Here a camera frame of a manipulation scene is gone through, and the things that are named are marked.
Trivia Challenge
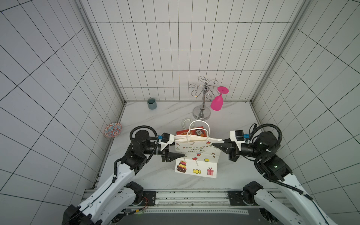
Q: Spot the white Happy Every Day bag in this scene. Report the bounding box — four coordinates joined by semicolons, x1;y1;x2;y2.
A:
174;120;224;179

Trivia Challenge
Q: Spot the red printed paper bag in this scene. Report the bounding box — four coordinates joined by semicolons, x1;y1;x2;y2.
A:
176;127;207;137

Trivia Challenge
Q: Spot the green Fresh paper bag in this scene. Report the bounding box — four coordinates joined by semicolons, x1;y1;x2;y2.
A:
182;118;195;130

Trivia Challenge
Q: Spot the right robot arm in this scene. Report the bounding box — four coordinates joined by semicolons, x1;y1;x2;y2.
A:
212;123;335;225

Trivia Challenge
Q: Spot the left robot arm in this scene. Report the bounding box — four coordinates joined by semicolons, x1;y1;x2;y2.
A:
62;125;185;225

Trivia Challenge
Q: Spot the chrome cup holder stand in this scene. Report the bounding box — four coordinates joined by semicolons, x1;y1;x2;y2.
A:
188;76;218;121

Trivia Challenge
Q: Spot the pink plastic wine glass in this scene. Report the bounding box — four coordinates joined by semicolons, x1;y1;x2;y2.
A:
211;86;229;111

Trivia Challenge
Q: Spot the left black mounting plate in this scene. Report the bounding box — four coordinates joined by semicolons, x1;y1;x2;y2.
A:
134;191;157;208

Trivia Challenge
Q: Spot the black mounting plate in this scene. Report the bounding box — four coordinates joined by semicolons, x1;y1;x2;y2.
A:
227;190;254;206
134;191;157;208

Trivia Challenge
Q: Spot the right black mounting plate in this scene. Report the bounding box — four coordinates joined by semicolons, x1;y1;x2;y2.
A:
227;190;254;206

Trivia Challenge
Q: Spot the grey-green ceramic cup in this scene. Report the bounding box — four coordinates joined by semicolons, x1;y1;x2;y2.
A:
147;98;157;110

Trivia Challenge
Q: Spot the patterned ceramic bowl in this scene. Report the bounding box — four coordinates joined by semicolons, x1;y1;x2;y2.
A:
104;122;122;138

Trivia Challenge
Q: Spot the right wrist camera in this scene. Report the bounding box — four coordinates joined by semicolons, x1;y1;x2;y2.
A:
229;130;250;151

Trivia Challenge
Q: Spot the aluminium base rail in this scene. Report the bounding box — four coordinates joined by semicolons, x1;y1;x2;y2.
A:
80;188;311;216

